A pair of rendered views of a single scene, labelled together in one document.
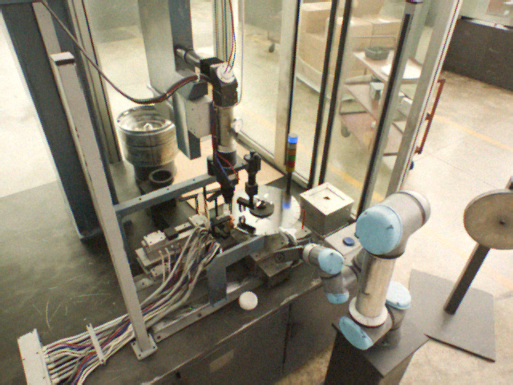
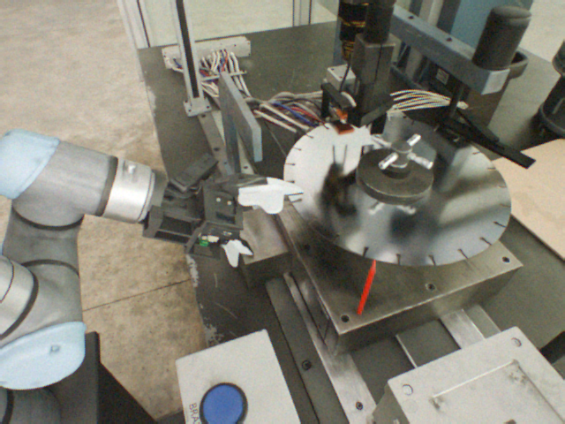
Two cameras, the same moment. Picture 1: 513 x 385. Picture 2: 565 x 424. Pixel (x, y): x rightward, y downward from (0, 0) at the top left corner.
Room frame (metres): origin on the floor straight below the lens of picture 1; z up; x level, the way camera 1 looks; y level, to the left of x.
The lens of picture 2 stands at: (1.21, -0.48, 1.31)
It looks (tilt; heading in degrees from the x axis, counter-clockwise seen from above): 47 degrees down; 105
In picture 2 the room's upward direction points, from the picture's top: straight up
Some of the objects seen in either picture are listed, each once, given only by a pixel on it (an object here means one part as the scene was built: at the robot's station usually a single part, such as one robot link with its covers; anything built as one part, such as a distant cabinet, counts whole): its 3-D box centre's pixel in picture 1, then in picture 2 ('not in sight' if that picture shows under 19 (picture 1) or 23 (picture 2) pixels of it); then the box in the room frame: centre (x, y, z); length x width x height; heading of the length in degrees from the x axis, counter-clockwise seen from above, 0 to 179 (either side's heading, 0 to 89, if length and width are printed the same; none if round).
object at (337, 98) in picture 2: (222, 225); (335, 112); (1.15, 0.13, 0.95); 0.10 x 0.03 x 0.07; 126
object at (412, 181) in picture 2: (261, 205); (395, 169); (1.27, -0.03, 0.96); 0.11 x 0.11 x 0.03
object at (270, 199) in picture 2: (288, 232); (272, 198); (1.11, -0.14, 0.96); 0.09 x 0.06 x 0.03; 26
